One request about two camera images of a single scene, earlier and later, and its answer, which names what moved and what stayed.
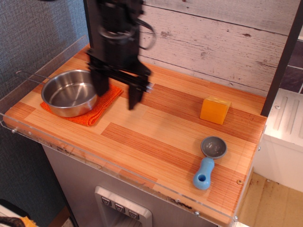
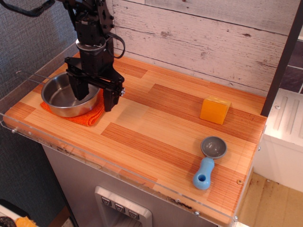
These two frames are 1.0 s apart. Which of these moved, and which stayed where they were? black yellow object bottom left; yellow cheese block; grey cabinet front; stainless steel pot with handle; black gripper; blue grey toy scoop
Moved: stainless steel pot with handle; black gripper
Stayed: blue grey toy scoop; yellow cheese block; black yellow object bottom left; grey cabinet front
